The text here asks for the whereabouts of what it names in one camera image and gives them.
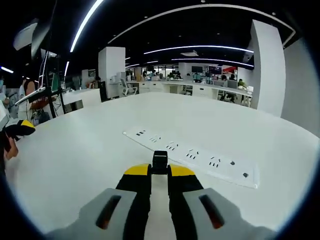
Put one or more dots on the long ceiling light strip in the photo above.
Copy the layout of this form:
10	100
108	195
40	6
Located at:
80	25

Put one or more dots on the ceiling air conditioner unit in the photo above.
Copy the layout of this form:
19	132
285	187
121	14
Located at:
189	53
25	36

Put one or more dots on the row of white office desks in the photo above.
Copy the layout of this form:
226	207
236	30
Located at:
200	90

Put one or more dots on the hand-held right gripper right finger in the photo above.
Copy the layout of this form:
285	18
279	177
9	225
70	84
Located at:
200	210

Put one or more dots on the white power strip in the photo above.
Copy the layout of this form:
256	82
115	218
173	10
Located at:
200	162

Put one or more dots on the computer monitor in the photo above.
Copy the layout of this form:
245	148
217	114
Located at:
54	81

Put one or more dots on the person's left hand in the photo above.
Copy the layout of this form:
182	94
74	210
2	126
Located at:
11	151

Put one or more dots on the red wall banner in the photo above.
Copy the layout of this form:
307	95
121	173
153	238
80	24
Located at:
229	70

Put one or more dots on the white counter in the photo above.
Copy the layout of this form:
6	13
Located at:
82	97

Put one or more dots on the white office chair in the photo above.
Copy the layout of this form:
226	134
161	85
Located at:
125	86

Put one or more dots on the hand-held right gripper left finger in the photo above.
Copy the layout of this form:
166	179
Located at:
117	207

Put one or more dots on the black tall box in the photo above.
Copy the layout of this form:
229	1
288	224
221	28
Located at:
102	90

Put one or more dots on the silver laptop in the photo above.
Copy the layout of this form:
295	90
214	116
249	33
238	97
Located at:
30	95

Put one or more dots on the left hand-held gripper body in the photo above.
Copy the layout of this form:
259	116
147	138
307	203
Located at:
3	117

